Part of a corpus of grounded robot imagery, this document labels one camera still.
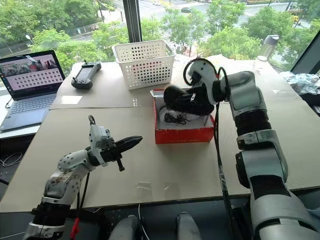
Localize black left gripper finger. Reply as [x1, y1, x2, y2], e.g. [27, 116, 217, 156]
[116, 140, 141, 153]
[114, 135, 144, 149]

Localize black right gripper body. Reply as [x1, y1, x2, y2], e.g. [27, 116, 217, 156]
[187, 84, 215, 106]

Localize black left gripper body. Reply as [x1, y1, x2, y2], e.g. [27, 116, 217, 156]
[100, 139, 126, 173]

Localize black shoe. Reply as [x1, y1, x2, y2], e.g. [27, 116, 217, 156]
[162, 84, 215, 117]

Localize red shoebox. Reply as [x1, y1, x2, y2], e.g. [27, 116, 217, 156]
[149, 87, 216, 145]

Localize grey open laptop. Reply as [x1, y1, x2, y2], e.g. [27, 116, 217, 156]
[0, 49, 66, 132]

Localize black shoelace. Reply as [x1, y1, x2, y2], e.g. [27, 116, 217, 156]
[163, 112, 191, 126]

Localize white perforated plastic basket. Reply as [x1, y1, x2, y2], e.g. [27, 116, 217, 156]
[111, 39, 177, 91]

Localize clear plastic bottle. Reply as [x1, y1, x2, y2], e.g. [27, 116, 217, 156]
[252, 55, 270, 73]

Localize grey rounded robot leg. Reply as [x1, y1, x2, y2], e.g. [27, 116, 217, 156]
[175, 211, 203, 240]
[107, 214, 141, 240]

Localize black handheld remote controller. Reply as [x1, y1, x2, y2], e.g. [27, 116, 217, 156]
[70, 59, 102, 90]

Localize grey water bottle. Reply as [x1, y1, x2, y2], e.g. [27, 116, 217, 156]
[258, 34, 280, 58]

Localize crumpled clear plastic bag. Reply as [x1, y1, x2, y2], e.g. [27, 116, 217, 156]
[279, 70, 320, 95]

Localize black monitor edge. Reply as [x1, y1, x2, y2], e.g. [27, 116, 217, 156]
[289, 34, 320, 75]

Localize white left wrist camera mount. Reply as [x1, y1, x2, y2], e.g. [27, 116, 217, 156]
[88, 124, 114, 168]

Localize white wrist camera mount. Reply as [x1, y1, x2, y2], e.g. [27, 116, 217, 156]
[187, 58, 219, 89]
[88, 124, 114, 168]

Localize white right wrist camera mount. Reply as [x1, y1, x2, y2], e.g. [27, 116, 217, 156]
[187, 58, 219, 89]

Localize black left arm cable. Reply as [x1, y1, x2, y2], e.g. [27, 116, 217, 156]
[76, 114, 97, 221]

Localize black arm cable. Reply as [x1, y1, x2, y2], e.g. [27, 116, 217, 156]
[76, 114, 97, 221]
[182, 57, 235, 240]

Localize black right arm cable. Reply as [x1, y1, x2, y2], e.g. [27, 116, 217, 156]
[182, 57, 235, 240]

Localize red cable clip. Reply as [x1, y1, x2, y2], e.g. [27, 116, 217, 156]
[69, 217, 81, 240]

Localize white floor cable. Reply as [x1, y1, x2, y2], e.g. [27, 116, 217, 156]
[0, 151, 24, 168]

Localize dark window frame post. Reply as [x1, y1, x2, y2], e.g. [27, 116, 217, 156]
[121, 0, 143, 43]

